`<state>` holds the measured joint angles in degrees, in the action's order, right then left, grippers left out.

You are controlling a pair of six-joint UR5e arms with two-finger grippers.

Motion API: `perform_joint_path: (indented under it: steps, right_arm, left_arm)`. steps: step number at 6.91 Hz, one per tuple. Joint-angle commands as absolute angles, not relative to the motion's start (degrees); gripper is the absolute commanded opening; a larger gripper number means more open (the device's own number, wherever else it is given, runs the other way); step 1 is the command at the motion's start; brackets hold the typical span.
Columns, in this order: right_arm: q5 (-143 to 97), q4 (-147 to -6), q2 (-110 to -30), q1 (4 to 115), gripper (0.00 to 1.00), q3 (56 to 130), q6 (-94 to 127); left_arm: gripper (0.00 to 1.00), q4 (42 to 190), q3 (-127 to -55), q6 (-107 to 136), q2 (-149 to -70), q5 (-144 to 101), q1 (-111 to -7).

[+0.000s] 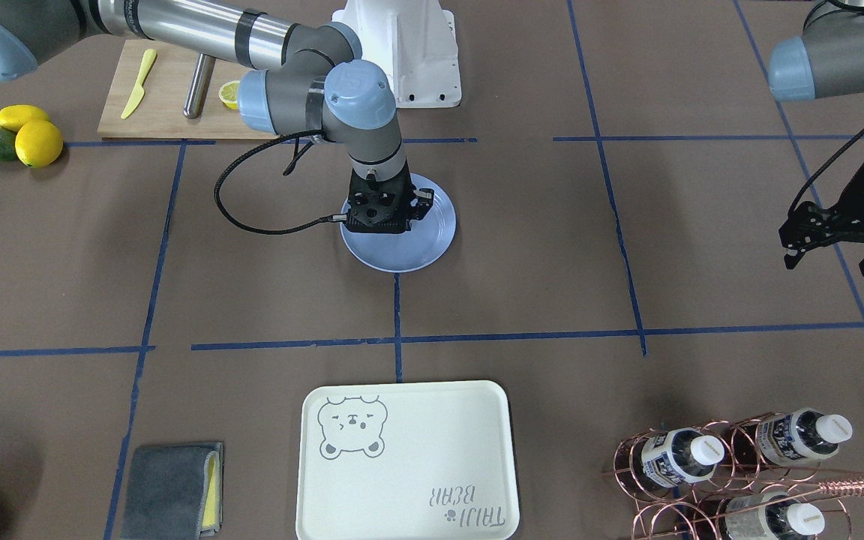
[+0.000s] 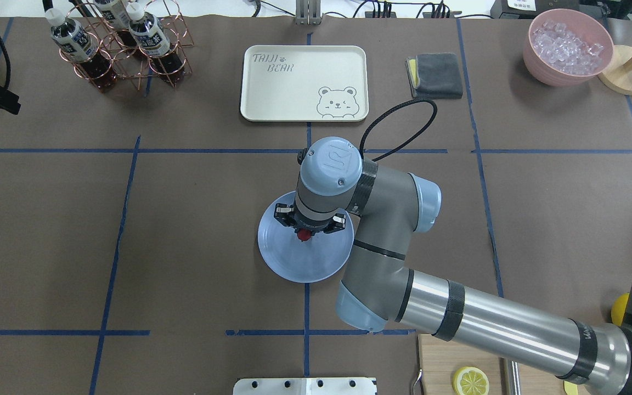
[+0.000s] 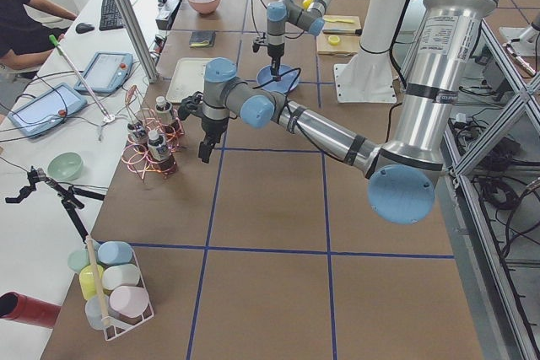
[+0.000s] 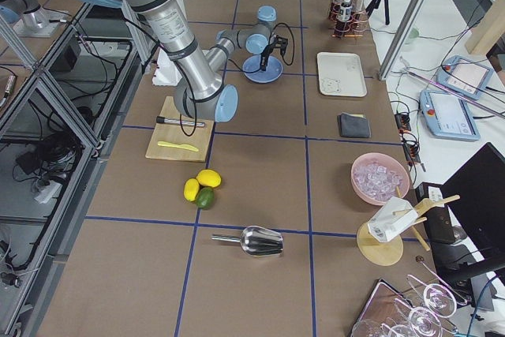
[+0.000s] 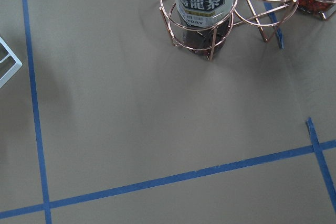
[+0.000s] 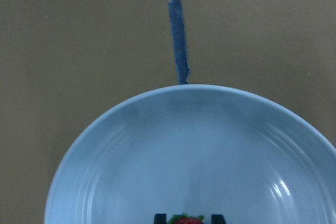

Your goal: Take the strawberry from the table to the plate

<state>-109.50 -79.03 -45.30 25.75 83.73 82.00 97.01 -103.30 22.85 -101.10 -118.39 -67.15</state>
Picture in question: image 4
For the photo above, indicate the green avocado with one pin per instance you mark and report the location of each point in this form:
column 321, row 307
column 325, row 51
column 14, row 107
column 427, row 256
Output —
column 205, row 198

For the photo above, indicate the blue teach pendant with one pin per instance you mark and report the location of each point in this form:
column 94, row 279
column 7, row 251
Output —
column 447, row 116
column 464, row 76

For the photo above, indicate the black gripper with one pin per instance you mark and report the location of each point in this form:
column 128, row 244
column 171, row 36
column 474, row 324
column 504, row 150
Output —
column 267, row 53

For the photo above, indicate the bottle white cap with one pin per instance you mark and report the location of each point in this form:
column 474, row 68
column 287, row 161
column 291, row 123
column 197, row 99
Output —
column 345, row 10
column 335, row 9
column 357, row 6

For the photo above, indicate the aluminium frame post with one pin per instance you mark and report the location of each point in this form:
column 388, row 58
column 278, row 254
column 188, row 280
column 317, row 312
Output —
column 399, row 40

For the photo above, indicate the yellow lemon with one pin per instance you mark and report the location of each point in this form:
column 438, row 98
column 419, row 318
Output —
column 209, row 178
column 191, row 189

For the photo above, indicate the yellow plastic knife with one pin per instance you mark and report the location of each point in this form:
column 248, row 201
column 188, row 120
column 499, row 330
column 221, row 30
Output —
column 187, row 147

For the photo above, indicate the copper wire bottle rack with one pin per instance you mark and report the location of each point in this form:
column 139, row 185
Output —
column 355, row 27

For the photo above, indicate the wooden cup stand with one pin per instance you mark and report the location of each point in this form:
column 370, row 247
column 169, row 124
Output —
column 389, row 253

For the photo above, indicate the bottle white cap lower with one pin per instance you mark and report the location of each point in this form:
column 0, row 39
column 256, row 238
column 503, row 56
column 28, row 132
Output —
column 345, row 10

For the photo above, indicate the white paper carton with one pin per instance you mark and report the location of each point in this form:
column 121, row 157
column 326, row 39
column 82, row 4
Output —
column 392, row 219

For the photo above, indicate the wine glass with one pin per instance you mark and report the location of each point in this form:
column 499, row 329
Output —
column 422, row 321
column 367, row 328
column 434, row 296

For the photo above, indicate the steel ice scoop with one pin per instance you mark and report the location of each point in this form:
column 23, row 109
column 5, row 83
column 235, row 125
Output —
column 256, row 241

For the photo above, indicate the bottle white cap upper right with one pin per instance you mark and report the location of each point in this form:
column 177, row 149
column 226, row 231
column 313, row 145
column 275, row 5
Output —
column 357, row 6

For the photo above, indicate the bamboo cutting board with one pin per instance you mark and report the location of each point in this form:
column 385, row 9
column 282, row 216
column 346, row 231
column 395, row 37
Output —
column 173, row 134

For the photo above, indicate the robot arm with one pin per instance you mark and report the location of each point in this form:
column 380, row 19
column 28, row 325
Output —
column 260, row 40
column 201, row 92

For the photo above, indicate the light blue plate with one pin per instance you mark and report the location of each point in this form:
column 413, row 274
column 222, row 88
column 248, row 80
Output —
column 252, row 71

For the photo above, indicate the cream bear tray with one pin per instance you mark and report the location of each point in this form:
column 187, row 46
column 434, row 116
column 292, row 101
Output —
column 340, row 74

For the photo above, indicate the steel tube black cap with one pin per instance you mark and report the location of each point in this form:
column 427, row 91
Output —
column 172, row 121

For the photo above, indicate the blue teach pendant near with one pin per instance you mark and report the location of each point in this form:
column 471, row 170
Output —
column 447, row 116

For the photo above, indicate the grey folded cloth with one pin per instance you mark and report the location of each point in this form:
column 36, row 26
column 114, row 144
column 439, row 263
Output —
column 353, row 126

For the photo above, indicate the bottle white cap upper left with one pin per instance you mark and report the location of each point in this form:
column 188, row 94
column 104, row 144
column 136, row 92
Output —
column 335, row 9

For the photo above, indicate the blue teach pendant far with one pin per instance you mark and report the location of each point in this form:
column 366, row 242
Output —
column 464, row 76

